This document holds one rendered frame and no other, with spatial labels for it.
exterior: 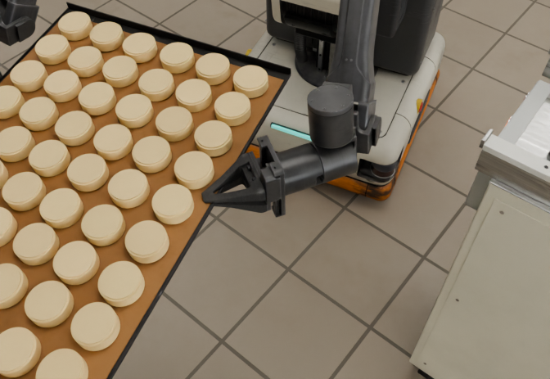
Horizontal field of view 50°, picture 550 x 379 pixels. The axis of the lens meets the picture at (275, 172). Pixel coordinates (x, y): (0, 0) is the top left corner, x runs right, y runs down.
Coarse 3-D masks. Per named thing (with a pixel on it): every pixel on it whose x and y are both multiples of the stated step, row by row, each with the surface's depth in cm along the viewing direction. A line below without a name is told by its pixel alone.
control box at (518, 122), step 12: (540, 84) 110; (528, 96) 109; (540, 96) 109; (528, 108) 106; (516, 120) 105; (528, 120) 105; (504, 132) 103; (516, 132) 103; (480, 180) 104; (480, 192) 106; (468, 204) 109
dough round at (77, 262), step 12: (60, 252) 69; (72, 252) 69; (84, 252) 69; (96, 252) 70; (60, 264) 68; (72, 264) 68; (84, 264) 68; (96, 264) 69; (60, 276) 68; (72, 276) 68; (84, 276) 68
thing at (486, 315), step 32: (544, 128) 103; (512, 192) 94; (480, 224) 104; (512, 224) 98; (544, 224) 94; (480, 256) 109; (512, 256) 103; (544, 256) 98; (448, 288) 122; (480, 288) 115; (512, 288) 109; (544, 288) 103; (448, 320) 129; (480, 320) 122; (512, 320) 115; (544, 320) 109; (416, 352) 148; (448, 352) 138; (480, 352) 129; (512, 352) 122; (544, 352) 115
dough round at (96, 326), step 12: (84, 312) 65; (96, 312) 65; (108, 312) 65; (72, 324) 64; (84, 324) 64; (96, 324) 64; (108, 324) 64; (84, 336) 63; (96, 336) 63; (108, 336) 64; (84, 348) 64; (96, 348) 64
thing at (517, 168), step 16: (480, 144) 93; (496, 144) 93; (512, 144) 93; (480, 160) 95; (496, 160) 93; (512, 160) 91; (528, 160) 91; (544, 160) 91; (496, 176) 95; (512, 176) 93; (528, 176) 91; (544, 176) 89; (528, 192) 93; (544, 192) 91
